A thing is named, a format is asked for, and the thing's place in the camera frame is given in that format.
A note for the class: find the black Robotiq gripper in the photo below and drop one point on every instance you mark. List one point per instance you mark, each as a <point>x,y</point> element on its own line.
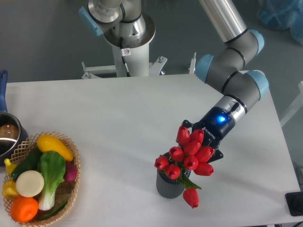
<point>216,124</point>

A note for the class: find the red tulip bouquet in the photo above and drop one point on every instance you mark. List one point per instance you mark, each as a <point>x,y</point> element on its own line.
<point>192,156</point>

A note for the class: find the dark grey ribbed vase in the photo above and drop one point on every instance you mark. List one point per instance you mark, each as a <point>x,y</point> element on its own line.
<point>167,182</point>

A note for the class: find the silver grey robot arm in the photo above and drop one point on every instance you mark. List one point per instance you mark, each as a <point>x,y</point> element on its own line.
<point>240,90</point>

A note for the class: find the black device at edge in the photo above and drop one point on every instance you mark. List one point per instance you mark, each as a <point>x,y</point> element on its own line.
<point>295,203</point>

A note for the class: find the purple red radish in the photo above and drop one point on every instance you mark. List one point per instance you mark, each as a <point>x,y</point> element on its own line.
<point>70,172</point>

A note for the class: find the green bok choy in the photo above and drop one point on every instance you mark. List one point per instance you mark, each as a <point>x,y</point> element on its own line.
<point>52,166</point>

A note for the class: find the yellow squash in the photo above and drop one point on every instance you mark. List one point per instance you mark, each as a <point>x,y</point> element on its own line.
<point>51,143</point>

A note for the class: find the green chili pepper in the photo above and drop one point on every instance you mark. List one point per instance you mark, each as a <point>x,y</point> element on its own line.
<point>43,215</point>

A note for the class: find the woven wicker basket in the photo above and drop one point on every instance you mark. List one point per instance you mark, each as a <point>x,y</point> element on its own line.
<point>65,194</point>

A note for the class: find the dark green cucumber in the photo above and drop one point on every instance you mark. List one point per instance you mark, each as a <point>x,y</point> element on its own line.
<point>29,163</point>

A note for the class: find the white round radish slice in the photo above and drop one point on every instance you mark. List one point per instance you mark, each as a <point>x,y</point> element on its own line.
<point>29,183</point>

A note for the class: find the orange fruit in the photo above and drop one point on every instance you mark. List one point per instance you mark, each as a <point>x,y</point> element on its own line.
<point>24,209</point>

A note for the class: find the small yellow gourd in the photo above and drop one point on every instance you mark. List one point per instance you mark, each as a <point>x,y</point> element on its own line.
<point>10,167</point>

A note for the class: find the yellow bell pepper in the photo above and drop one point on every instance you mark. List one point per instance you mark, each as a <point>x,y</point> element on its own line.
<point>9,190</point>

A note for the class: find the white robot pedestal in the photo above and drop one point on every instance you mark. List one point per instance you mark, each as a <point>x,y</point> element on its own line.
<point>130,46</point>

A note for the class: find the blue handled saucepan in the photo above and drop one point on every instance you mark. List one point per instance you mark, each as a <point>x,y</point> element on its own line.
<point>12,132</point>

